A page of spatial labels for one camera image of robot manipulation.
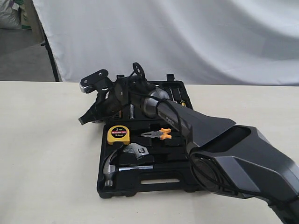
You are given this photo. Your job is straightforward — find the clear test pen screwdriver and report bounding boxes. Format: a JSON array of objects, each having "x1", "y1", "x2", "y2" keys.
[{"x1": 129, "y1": 104, "x2": 135, "y2": 119}]

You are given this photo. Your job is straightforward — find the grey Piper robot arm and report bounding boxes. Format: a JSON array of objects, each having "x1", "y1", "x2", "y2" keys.
[{"x1": 80, "y1": 77, "x2": 299, "y2": 224}]

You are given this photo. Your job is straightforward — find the grey sack in background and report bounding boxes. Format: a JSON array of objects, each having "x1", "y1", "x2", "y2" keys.
[{"x1": 0, "y1": 0, "x2": 21, "y2": 29}]

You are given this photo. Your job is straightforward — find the adjustable wrench black handle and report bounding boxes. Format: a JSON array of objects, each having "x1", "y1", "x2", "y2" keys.
[{"x1": 121, "y1": 143, "x2": 187, "y2": 162}]

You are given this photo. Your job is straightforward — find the claw hammer black grip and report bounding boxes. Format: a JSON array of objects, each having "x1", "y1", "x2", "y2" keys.
[{"x1": 102, "y1": 149, "x2": 194, "y2": 187}]

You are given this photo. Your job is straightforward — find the orange handled pliers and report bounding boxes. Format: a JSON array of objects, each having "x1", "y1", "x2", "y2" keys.
[{"x1": 141, "y1": 128, "x2": 172, "y2": 140}]

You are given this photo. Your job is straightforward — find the yellow tape measure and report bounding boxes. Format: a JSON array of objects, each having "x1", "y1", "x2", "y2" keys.
[{"x1": 107, "y1": 125, "x2": 130, "y2": 145}]

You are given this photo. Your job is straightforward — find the black backdrop stand pole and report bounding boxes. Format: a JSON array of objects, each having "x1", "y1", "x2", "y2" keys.
[{"x1": 31, "y1": 0, "x2": 61, "y2": 82}]

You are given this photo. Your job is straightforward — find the green white box background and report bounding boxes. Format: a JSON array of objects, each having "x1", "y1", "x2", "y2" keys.
[{"x1": 19, "y1": 4, "x2": 31, "y2": 30}]

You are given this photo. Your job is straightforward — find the black plastic tool case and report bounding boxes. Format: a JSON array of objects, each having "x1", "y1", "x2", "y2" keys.
[{"x1": 97, "y1": 105, "x2": 202, "y2": 198}]

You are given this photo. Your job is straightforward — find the small yellow black screwdriver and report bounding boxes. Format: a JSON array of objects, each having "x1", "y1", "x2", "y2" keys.
[{"x1": 180, "y1": 100, "x2": 186, "y2": 106}]

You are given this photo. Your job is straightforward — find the white backdrop cloth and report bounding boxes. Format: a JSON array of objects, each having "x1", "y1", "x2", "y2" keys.
[{"x1": 34, "y1": 0, "x2": 299, "y2": 85}]

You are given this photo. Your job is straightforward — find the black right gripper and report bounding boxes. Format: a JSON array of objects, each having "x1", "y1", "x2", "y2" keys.
[{"x1": 78, "y1": 88, "x2": 121, "y2": 125}]

